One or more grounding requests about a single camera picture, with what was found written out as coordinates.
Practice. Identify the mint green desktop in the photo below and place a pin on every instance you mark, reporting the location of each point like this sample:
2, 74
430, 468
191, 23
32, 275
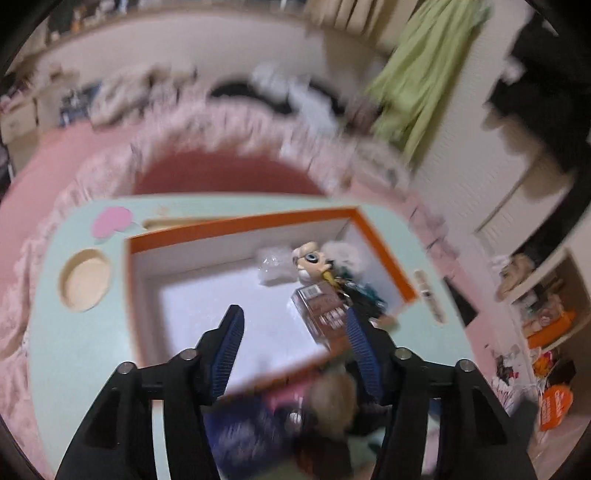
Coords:
78, 360

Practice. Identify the black clothing pile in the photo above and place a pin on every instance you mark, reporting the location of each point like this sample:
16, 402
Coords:
240, 90

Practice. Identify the plastic-wrapped ball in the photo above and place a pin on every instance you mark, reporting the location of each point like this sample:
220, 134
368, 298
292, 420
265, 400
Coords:
272, 267

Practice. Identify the beige fluffy pompom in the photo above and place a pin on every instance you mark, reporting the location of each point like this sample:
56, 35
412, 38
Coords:
330, 401

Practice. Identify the green hanging cloth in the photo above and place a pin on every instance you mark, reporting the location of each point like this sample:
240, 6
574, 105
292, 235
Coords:
425, 69

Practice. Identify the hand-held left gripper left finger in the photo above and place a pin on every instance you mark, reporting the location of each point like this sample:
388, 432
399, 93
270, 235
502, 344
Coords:
221, 355

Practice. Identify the white shelf unit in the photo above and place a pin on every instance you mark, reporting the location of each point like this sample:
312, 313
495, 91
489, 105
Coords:
545, 277

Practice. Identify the orange bag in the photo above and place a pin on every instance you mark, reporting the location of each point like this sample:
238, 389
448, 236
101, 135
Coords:
556, 406

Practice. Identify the white tube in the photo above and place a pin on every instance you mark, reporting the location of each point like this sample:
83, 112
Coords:
429, 297

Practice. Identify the black hanging clothing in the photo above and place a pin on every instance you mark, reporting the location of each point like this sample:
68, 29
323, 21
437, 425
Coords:
549, 83

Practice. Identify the orange cardboard box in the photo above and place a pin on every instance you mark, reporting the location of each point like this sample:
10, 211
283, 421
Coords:
207, 314

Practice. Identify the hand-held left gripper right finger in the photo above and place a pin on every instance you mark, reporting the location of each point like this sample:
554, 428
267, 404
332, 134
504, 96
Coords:
364, 360

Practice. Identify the white-haired doll figurine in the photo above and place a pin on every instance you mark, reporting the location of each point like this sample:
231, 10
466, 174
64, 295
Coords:
310, 263

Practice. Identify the brown printed packet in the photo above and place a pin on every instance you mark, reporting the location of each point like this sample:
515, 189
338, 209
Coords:
321, 314

